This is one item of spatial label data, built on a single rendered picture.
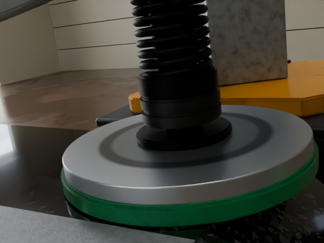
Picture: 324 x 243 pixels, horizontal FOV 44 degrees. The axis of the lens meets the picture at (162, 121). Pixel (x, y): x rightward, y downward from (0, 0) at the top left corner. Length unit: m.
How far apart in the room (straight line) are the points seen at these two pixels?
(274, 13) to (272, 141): 0.73
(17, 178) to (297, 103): 0.59
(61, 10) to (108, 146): 9.02
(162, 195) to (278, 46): 0.81
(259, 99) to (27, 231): 0.64
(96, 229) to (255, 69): 0.80
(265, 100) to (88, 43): 8.10
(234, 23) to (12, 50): 8.10
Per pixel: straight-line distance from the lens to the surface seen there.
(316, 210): 0.34
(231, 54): 1.01
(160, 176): 0.27
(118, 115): 1.02
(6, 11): 0.25
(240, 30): 1.01
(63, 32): 9.38
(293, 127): 0.35
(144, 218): 0.26
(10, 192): 0.37
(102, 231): 0.27
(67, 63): 9.47
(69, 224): 0.29
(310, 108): 0.84
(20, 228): 0.30
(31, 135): 0.55
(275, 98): 0.85
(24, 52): 9.12
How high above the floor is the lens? 0.97
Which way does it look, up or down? 15 degrees down
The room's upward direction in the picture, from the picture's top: 8 degrees counter-clockwise
